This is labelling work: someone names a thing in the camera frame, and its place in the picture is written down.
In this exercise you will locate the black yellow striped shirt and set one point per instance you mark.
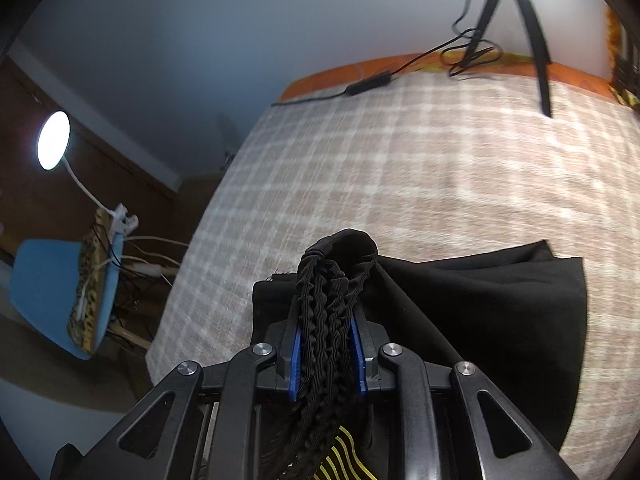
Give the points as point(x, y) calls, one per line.
point(342, 461)

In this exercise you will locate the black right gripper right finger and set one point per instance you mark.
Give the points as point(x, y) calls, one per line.
point(367, 339)

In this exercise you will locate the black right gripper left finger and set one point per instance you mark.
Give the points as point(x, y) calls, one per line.
point(284, 374)

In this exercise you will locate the black pants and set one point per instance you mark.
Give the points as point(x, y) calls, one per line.
point(486, 353)

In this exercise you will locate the blue chair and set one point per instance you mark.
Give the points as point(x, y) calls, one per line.
point(43, 288)

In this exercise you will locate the brown wooden door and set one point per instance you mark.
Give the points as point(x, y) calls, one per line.
point(60, 203)

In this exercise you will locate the beige checkered bed cover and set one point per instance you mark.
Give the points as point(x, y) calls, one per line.
point(432, 168)

